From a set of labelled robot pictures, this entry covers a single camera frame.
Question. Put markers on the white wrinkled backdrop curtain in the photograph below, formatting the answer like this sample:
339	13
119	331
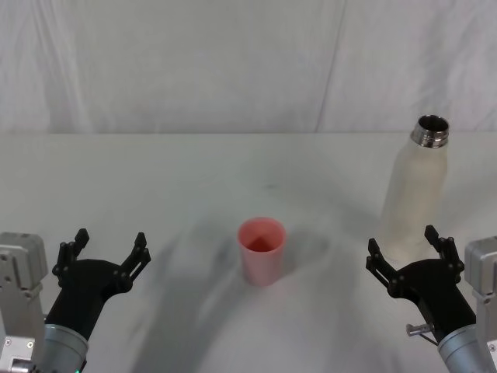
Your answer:
194	66

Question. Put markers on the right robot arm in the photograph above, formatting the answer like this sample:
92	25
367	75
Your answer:
481	264

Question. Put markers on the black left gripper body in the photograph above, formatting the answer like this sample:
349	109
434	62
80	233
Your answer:
83	287

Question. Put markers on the white table cloth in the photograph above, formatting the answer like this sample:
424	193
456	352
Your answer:
194	186

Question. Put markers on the pink plastic cup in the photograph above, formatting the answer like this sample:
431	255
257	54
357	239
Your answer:
261	264

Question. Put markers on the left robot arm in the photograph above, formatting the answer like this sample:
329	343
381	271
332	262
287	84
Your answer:
19	272

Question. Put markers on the cream vacuum bottle steel neck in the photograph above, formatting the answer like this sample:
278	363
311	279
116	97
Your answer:
415	194

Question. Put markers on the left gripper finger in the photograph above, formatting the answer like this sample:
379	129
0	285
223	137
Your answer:
66	256
136	260

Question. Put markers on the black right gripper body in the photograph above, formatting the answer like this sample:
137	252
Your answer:
435	287

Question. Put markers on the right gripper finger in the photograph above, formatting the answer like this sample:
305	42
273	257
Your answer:
382	268
446	248

